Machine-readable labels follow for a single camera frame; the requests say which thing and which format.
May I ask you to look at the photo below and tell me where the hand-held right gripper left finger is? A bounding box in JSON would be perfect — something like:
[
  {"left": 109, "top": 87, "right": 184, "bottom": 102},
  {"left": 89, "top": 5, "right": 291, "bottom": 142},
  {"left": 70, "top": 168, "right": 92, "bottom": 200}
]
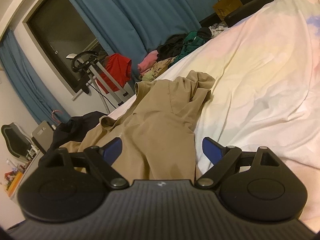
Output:
[{"left": 39, "top": 138, "right": 129, "bottom": 189}]

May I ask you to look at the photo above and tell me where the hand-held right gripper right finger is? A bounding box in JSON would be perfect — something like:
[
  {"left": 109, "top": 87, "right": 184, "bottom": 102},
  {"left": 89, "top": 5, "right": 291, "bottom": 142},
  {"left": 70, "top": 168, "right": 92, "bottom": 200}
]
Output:
[{"left": 196, "top": 137, "right": 280, "bottom": 189}]

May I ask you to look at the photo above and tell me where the beige shirt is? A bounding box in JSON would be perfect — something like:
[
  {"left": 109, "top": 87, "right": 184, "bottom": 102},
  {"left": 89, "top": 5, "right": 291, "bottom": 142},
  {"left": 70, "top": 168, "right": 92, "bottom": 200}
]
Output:
[{"left": 59, "top": 69, "right": 215, "bottom": 180}]

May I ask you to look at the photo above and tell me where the dark navy garment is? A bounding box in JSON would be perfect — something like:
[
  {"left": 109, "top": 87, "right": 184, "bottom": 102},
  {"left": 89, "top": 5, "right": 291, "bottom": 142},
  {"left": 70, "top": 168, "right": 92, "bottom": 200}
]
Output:
[{"left": 46, "top": 111, "right": 109, "bottom": 153}]

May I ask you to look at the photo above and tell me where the pink hanger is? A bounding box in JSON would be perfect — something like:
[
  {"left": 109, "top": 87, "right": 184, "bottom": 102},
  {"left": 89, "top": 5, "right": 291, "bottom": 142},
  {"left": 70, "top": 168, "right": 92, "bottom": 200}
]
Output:
[{"left": 51, "top": 109, "right": 62, "bottom": 124}]

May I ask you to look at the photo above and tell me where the garment steamer stand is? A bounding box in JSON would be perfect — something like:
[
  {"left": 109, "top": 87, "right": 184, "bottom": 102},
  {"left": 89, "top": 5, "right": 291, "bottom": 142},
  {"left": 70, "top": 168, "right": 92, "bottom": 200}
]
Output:
[{"left": 66, "top": 51, "right": 135, "bottom": 105}]

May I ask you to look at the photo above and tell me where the red garment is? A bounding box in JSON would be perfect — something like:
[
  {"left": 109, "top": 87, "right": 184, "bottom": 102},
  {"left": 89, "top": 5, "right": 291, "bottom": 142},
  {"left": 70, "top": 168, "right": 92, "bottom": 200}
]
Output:
[{"left": 100, "top": 53, "right": 132, "bottom": 92}]

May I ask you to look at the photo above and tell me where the pastel bed sheet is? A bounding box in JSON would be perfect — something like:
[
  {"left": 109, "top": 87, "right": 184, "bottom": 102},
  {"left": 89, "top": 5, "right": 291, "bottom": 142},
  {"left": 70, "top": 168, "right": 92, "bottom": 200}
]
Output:
[{"left": 107, "top": 0, "right": 320, "bottom": 230}]

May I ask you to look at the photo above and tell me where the pink garment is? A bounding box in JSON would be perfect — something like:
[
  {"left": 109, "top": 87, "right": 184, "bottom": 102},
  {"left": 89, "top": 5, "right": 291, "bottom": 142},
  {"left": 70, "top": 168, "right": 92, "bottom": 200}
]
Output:
[{"left": 137, "top": 50, "right": 159, "bottom": 73}]

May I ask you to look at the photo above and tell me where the pale yellow garment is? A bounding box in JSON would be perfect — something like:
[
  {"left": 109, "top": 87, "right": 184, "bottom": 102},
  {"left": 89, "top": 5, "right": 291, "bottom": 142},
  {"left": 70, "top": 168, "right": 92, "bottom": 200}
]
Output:
[{"left": 140, "top": 57, "right": 178, "bottom": 82}]

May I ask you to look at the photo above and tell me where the orange box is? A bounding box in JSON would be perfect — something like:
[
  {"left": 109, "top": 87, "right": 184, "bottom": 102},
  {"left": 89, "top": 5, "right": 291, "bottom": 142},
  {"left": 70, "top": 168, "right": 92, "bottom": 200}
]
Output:
[{"left": 6, "top": 172, "right": 23, "bottom": 197}]

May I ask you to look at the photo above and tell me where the green garment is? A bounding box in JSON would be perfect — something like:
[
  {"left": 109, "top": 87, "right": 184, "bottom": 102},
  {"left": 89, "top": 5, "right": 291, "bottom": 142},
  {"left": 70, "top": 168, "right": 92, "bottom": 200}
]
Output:
[{"left": 174, "top": 31, "right": 208, "bottom": 63}]

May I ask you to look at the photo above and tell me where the black garment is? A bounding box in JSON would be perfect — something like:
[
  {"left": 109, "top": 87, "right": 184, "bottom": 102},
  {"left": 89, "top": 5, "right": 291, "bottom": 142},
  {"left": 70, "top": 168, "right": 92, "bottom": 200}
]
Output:
[{"left": 157, "top": 33, "right": 193, "bottom": 59}]

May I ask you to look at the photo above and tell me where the narrow blue curtain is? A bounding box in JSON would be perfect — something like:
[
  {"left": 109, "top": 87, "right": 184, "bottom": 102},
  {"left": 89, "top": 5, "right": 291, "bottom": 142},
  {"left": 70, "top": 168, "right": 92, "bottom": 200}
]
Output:
[{"left": 0, "top": 29, "right": 72, "bottom": 127}]

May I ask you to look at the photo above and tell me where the white patterned cloth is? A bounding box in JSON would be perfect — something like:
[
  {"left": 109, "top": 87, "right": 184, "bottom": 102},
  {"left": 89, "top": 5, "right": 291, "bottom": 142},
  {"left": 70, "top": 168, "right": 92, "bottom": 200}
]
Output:
[{"left": 210, "top": 22, "right": 229, "bottom": 37}]

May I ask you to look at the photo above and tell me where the dark window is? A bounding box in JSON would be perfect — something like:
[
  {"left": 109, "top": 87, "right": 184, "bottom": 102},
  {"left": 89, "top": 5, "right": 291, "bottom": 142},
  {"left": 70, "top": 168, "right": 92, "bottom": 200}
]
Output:
[{"left": 22, "top": 0, "right": 110, "bottom": 98}]

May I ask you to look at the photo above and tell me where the black armchair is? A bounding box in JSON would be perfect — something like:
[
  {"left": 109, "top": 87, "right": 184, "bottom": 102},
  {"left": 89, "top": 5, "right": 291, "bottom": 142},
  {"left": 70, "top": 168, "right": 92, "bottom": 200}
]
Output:
[{"left": 200, "top": 0, "right": 277, "bottom": 30}]

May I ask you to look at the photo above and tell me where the wide blue curtain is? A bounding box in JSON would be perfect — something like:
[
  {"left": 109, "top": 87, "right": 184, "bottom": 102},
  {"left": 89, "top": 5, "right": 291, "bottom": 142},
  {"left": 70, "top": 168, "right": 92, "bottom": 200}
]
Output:
[{"left": 54, "top": 0, "right": 232, "bottom": 80}]

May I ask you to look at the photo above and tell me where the brown paper bag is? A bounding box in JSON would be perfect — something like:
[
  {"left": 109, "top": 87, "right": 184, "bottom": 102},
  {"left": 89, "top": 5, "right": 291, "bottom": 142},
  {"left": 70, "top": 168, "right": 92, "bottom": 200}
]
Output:
[{"left": 212, "top": 0, "right": 243, "bottom": 22}]

